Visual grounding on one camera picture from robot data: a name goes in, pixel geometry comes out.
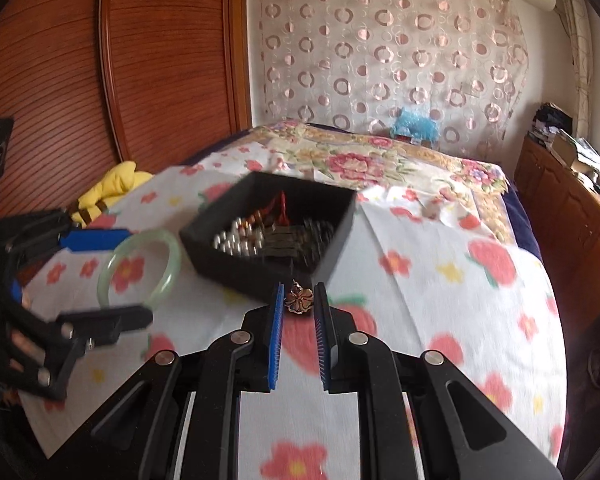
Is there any pale green jade bangle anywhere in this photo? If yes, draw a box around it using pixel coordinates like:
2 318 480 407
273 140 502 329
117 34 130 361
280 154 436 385
96 229 182 310

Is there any bronze flower brooch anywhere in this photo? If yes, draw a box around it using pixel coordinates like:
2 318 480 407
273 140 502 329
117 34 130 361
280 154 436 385
284 281 314 315

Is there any yellow plush toy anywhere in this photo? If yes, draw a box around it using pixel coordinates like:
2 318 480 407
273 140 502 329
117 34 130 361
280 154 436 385
68 160 154 228

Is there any strawberry flower print cloth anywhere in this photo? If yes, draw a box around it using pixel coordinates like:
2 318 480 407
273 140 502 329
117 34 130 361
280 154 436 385
21 183 567 479

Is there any wooden louvered wardrobe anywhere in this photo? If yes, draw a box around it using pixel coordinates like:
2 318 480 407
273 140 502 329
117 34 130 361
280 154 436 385
0 0 252 217

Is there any black square storage box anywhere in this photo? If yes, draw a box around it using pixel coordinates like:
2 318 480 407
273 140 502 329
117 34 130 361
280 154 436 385
180 172 356 300

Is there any wooden side cabinet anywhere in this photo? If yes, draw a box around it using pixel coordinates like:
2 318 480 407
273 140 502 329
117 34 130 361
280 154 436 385
511 134 600 391

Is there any floral bed quilt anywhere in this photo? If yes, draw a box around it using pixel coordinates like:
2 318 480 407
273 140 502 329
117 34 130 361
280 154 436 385
194 119 519 246

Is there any cardboard box on cabinet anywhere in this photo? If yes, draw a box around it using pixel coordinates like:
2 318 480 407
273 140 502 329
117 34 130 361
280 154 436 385
548 129 596 174

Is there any blue plush toy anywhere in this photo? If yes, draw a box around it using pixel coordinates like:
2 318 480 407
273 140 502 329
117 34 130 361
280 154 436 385
389 107 440 145

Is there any dark clothes pile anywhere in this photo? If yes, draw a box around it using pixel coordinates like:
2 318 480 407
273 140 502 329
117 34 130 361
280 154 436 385
528 102 573 146

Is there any pink circle pattern curtain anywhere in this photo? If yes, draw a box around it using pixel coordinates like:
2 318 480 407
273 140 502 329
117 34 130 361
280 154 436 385
248 0 529 162

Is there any white patterned side curtain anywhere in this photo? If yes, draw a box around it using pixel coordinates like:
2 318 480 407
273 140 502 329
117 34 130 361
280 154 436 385
562 0 593 139

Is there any white pearl necklace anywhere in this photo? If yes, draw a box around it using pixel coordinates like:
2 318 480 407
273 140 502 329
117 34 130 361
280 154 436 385
212 216 266 258

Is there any brown wooden bead bracelet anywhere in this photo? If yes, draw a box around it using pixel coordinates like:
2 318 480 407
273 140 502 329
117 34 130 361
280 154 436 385
258 219 334 266

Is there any red cord jewelry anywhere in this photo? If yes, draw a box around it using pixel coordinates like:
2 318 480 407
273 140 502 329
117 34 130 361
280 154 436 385
250 191 290 228

